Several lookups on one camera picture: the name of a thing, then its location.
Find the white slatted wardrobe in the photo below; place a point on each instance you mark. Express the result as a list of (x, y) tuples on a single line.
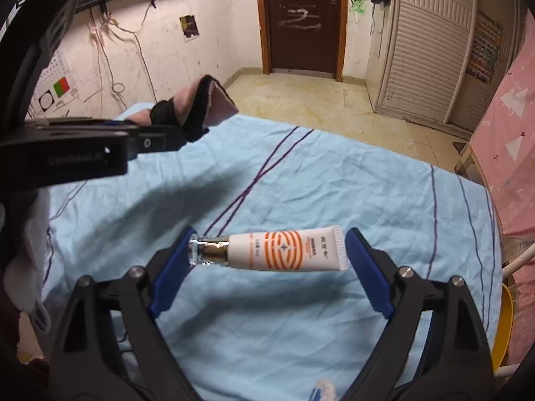
[(419, 54)]

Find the yellow plastic trash bin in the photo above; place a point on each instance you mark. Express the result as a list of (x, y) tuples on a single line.
[(504, 329)]

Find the eye chart poster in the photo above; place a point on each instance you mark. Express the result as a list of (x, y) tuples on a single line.
[(55, 89)]

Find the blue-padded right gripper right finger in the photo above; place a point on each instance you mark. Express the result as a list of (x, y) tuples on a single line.
[(456, 362)]

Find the colourful wall chart poster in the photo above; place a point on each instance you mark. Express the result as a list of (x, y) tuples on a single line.
[(485, 48)]

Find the pink and black sock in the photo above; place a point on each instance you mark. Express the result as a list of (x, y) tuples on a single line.
[(192, 110)]

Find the light blue bed sheet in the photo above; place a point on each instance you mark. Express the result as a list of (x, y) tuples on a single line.
[(270, 336)]

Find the white orange cosmetic tube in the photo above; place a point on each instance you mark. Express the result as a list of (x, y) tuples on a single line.
[(308, 250)]

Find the pink tree-print curtain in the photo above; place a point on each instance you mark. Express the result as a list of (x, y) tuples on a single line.
[(503, 144)]

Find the dark wall sticker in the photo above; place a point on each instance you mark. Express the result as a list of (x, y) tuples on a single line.
[(189, 28)]

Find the white metal chair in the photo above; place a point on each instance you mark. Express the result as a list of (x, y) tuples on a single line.
[(507, 272)]

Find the dark brown door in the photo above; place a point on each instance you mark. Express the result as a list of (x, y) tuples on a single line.
[(303, 36)]

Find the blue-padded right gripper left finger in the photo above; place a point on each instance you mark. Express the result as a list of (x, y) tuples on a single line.
[(87, 362)]

